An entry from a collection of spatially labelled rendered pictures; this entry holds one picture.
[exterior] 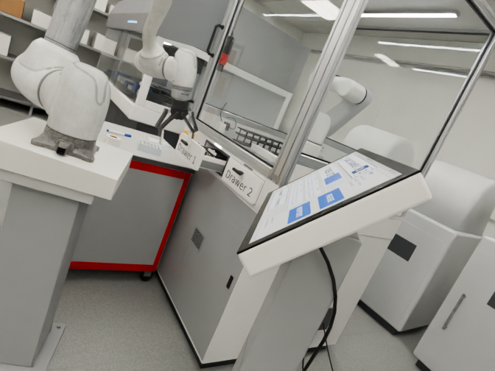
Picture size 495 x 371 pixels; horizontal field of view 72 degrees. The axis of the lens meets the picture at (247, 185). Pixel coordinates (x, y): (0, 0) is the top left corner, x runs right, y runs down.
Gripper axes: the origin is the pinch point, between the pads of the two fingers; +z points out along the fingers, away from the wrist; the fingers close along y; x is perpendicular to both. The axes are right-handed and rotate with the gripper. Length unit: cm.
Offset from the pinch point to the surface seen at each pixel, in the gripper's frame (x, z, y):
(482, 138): 33, -16, 355
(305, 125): -52, -24, 30
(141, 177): 14.3, 23.2, -10.2
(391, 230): -52, 28, 110
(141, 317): -13, 90, -11
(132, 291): 7, 90, -10
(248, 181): -35.0, 5.4, 21.6
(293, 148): -51, -15, 28
